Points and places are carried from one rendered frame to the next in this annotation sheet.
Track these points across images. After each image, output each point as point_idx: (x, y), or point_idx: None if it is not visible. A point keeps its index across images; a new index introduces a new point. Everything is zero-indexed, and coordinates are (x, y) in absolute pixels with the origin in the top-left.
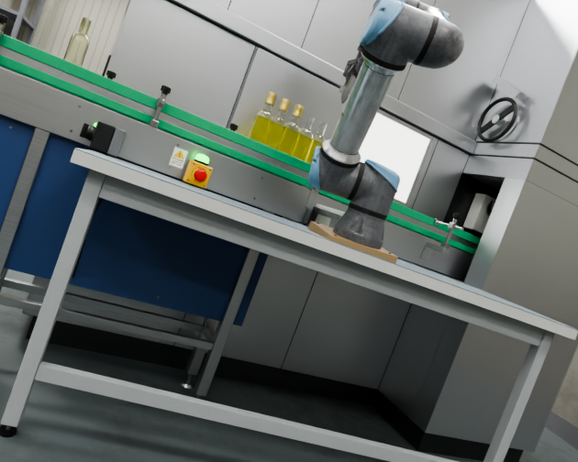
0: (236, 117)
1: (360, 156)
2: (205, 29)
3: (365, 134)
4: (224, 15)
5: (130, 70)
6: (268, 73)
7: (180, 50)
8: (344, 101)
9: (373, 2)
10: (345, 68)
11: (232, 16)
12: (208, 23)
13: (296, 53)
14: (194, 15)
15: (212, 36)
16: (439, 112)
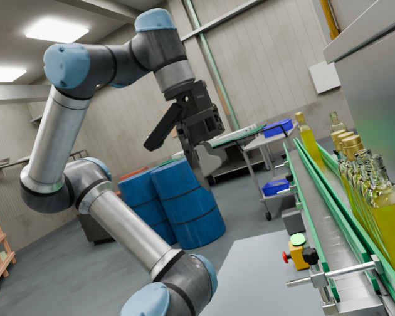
0: None
1: (152, 277)
2: (354, 64)
3: (131, 256)
4: (342, 41)
5: (362, 132)
6: (379, 77)
7: (360, 97)
8: (210, 181)
9: None
10: (220, 120)
11: (343, 36)
12: (352, 55)
13: (378, 14)
14: (347, 57)
15: (358, 66)
16: None
